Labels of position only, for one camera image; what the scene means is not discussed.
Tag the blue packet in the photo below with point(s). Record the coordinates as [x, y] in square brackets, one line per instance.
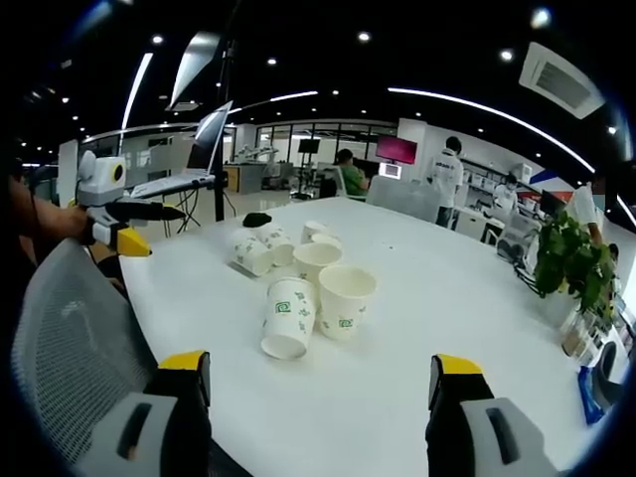
[590, 397]

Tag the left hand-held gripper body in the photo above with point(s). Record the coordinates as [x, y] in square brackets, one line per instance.
[102, 176]

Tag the pink wall screen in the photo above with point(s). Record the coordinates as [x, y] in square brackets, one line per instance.
[396, 149]

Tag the grey mesh office chair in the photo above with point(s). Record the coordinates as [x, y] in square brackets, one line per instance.
[74, 328]

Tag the white table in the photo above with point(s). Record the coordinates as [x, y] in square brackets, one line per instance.
[422, 308]

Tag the silver open laptop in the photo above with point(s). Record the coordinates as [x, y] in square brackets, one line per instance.
[199, 149]

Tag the ceiling air vent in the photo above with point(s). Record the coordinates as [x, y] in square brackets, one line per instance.
[561, 82]

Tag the black monitor on stand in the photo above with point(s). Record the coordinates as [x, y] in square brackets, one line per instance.
[309, 146]

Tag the small black object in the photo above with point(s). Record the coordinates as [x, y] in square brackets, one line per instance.
[257, 219]

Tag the glass plant vase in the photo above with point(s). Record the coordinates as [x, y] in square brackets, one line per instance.
[576, 335]

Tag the grey chair backrest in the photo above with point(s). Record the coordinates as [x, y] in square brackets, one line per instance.
[405, 199]

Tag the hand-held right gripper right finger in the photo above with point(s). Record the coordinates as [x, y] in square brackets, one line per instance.
[477, 427]

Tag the black stand pole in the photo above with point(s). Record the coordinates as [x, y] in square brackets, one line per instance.
[223, 124]

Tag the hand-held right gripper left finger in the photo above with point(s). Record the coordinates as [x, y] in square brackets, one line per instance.
[149, 422]

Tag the white standing board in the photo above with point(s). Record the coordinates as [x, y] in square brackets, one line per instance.
[67, 171]

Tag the green potted plant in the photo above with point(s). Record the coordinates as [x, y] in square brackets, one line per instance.
[571, 258]

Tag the pile of white paper cups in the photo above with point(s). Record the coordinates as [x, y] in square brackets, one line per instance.
[343, 298]

